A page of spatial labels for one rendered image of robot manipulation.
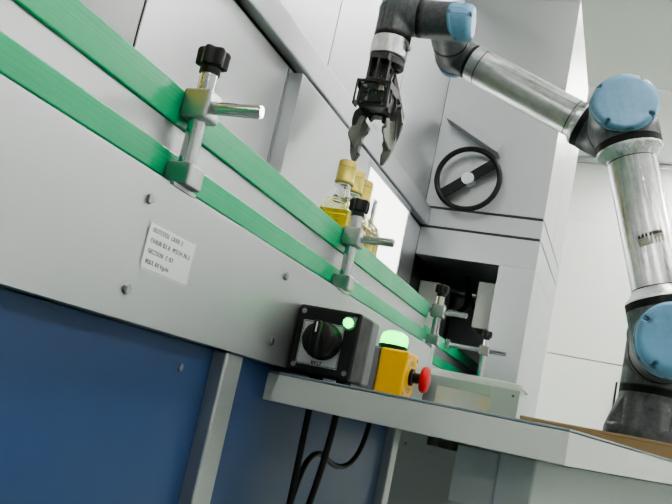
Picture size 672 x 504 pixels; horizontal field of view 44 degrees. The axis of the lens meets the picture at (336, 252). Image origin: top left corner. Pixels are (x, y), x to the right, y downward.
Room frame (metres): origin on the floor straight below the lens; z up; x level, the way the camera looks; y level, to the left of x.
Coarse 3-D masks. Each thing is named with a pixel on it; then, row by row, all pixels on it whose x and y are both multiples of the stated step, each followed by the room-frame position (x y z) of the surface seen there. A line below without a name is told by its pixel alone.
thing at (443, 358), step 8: (424, 328) 2.07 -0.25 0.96; (424, 336) 2.09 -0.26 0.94; (440, 336) 2.26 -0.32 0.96; (440, 344) 2.27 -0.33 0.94; (440, 352) 2.31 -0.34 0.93; (448, 352) 2.39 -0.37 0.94; (456, 352) 2.49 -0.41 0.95; (432, 360) 2.22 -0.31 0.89; (440, 360) 2.31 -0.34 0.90; (448, 360) 2.42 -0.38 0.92; (456, 360) 2.53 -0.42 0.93; (464, 360) 2.63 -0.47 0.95; (472, 360) 2.76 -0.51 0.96; (440, 368) 2.34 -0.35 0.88; (448, 368) 2.43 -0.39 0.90; (456, 368) 2.54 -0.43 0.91; (464, 368) 2.67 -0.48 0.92; (472, 368) 2.79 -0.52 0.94
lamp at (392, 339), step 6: (390, 330) 1.28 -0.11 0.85; (384, 336) 1.27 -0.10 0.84; (390, 336) 1.27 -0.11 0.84; (396, 336) 1.27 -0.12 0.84; (402, 336) 1.27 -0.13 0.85; (384, 342) 1.27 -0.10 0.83; (390, 342) 1.27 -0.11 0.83; (396, 342) 1.27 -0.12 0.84; (402, 342) 1.27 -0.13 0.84; (396, 348) 1.26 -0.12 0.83; (402, 348) 1.27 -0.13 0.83
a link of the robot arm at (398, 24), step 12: (384, 0) 1.55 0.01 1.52; (396, 0) 1.54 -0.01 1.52; (408, 0) 1.54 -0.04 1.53; (384, 12) 1.55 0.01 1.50; (396, 12) 1.54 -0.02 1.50; (408, 12) 1.53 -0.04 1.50; (384, 24) 1.55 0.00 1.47; (396, 24) 1.54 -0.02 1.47; (408, 24) 1.54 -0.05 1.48; (408, 36) 1.55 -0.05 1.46
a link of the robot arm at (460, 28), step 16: (432, 0) 1.54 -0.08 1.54; (416, 16) 1.53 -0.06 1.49; (432, 16) 1.52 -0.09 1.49; (448, 16) 1.51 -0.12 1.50; (464, 16) 1.50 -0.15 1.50; (416, 32) 1.55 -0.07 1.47; (432, 32) 1.54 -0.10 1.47; (448, 32) 1.53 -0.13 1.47; (464, 32) 1.52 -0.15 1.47; (448, 48) 1.59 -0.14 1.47
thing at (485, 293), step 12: (420, 288) 2.70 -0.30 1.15; (432, 288) 2.69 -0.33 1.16; (480, 288) 2.62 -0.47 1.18; (492, 288) 2.60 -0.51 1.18; (432, 300) 2.69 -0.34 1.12; (444, 300) 2.78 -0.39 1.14; (480, 300) 2.61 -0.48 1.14; (492, 300) 2.60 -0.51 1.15; (480, 312) 2.61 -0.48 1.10; (444, 324) 2.84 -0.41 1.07; (480, 324) 2.61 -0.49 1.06
